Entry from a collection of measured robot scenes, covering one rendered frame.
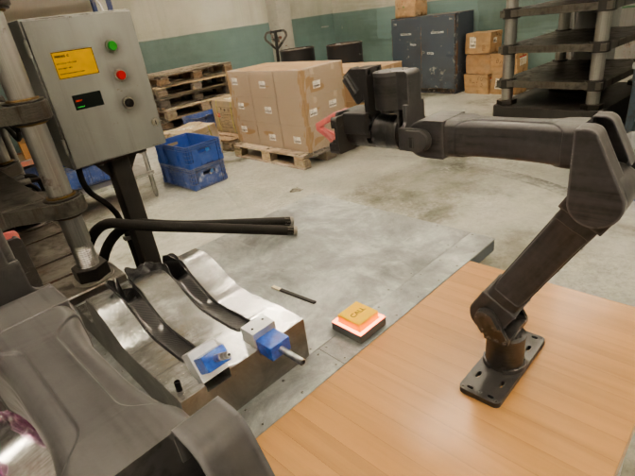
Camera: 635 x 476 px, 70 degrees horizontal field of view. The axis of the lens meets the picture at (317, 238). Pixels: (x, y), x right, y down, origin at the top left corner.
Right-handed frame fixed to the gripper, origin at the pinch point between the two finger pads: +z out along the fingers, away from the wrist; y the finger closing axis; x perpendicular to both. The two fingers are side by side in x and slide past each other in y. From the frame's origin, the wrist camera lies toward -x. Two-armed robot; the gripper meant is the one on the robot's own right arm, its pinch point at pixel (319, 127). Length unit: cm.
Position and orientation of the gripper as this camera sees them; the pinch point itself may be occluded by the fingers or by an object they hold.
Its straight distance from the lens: 90.7
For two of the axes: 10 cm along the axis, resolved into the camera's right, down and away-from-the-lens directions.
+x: 1.4, 8.9, 4.3
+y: -6.9, 4.0, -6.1
